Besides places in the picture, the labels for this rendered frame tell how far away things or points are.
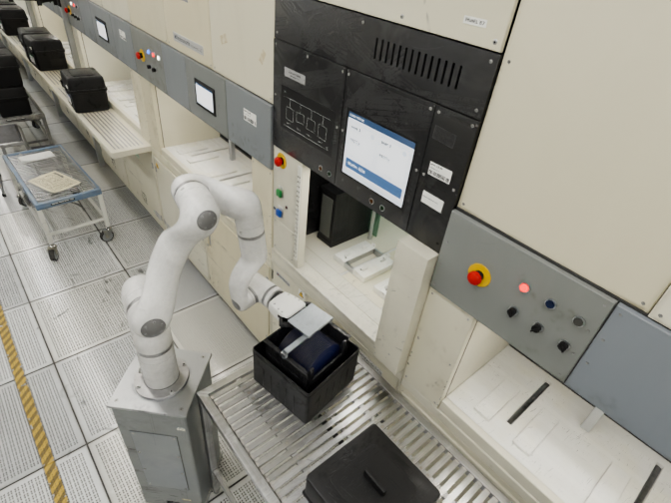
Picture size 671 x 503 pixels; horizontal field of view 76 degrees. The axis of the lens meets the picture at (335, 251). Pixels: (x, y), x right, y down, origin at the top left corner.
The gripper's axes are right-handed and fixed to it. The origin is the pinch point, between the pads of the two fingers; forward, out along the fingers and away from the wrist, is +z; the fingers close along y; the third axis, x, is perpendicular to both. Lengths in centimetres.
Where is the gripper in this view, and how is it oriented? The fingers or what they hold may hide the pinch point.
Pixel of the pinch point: (308, 322)
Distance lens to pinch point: 149.3
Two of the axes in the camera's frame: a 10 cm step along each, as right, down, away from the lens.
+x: 1.0, -7.9, -6.0
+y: -6.5, 4.1, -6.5
